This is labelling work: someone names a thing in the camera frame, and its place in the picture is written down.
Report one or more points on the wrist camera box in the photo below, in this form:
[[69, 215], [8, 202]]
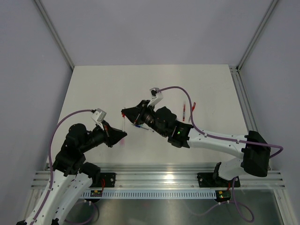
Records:
[[98, 117], [156, 96]]

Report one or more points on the blue ballpoint pen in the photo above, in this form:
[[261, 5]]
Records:
[[148, 129]]

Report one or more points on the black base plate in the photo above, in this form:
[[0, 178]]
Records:
[[106, 179], [212, 179]]

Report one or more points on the aluminium front rail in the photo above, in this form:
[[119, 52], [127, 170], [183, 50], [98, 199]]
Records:
[[180, 176]]

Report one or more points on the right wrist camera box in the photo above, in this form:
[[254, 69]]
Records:
[[156, 96]]

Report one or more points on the white slotted cable duct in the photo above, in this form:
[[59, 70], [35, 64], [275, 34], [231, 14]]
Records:
[[155, 194]]

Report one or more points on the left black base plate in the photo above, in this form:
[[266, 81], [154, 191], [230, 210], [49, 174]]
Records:
[[106, 179]]

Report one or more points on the left aluminium frame post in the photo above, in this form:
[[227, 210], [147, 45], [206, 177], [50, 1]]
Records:
[[50, 26]]

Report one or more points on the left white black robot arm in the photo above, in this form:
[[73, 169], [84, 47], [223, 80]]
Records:
[[70, 174]]

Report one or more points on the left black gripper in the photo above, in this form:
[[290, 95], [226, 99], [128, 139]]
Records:
[[112, 135]]

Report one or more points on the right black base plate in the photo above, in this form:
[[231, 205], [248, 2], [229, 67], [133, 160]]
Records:
[[212, 179]]

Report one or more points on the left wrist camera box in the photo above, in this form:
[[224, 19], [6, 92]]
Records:
[[98, 117]]

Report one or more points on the clear red-tipped pen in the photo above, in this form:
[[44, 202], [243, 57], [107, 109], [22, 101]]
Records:
[[123, 124]]

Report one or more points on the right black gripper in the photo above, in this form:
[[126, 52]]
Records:
[[136, 114]]

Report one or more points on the pink highlighter marker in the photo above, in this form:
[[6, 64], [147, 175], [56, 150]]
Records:
[[122, 142]]

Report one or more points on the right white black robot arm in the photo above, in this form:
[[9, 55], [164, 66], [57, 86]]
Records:
[[251, 152]]

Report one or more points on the red gel pen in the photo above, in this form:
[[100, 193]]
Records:
[[184, 111]]

